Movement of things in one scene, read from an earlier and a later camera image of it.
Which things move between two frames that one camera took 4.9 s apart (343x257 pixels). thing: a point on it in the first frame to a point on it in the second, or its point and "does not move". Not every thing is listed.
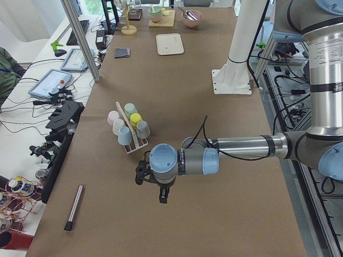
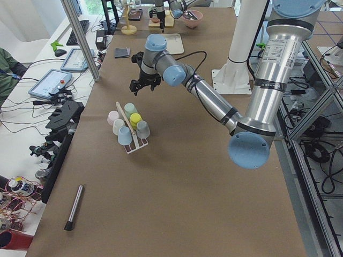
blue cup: x=125 y=136 does not move
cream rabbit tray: x=169 y=44 does not move
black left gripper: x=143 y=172 to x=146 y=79
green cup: x=129 y=108 does not move
